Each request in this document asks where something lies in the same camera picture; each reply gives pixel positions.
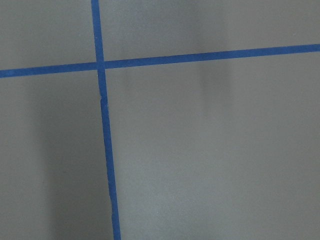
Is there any vertical blue tape line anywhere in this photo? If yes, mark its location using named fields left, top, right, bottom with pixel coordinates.
left=90, top=0, right=121, bottom=240

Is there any horizontal blue tape line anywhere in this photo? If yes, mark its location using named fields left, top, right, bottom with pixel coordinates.
left=0, top=44, right=320, bottom=78

